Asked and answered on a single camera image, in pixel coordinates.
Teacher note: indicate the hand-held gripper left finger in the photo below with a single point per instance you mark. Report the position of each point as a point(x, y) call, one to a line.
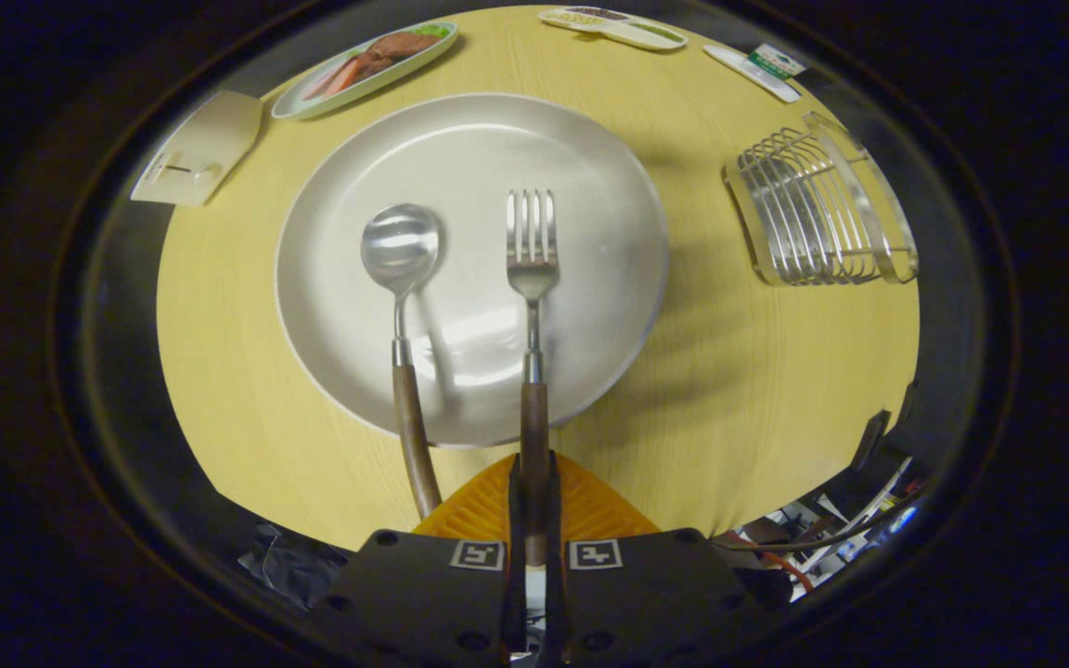
point(514, 520)

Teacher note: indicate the long white dish with greens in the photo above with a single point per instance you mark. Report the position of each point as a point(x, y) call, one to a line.
point(613, 25)

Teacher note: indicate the large white round plate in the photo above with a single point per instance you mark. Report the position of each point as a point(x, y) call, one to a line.
point(470, 269)

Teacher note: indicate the white packet with green label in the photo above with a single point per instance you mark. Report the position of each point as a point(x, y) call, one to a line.
point(757, 67)

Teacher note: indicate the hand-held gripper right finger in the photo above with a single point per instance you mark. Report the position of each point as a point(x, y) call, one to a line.
point(553, 520)

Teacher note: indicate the oval dish with food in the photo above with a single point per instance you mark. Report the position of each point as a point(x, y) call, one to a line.
point(363, 67)

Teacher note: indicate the white napkin dispenser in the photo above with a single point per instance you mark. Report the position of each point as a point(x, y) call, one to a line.
point(200, 148)

